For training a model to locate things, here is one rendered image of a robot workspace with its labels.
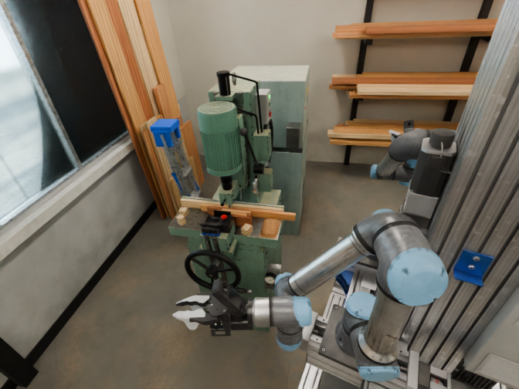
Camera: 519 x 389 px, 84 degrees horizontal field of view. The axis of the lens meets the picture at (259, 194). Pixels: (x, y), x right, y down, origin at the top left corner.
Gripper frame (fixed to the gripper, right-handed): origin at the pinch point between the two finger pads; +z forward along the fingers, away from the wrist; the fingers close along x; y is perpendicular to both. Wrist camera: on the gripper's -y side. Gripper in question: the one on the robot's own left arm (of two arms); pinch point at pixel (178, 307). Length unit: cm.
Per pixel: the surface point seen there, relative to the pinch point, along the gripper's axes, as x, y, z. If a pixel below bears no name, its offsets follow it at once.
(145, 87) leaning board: 220, -30, 85
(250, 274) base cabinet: 69, 55, -12
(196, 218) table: 80, 23, 16
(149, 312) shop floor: 92, 112, 68
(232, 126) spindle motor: 71, -30, -10
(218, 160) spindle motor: 70, -15, -2
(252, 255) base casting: 67, 39, -15
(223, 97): 85, -40, -5
